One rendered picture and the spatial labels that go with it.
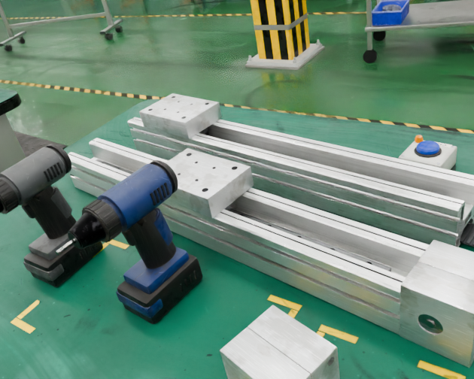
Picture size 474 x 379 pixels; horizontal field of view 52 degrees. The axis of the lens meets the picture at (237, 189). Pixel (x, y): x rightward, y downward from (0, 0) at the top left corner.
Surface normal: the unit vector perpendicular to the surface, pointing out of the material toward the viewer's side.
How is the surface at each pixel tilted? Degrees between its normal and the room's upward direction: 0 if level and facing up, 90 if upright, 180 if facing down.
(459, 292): 0
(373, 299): 90
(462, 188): 90
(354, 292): 90
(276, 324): 0
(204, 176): 0
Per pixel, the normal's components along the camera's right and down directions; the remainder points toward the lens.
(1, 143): 0.82, 0.18
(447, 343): -0.64, 0.50
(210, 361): -0.17, -0.83
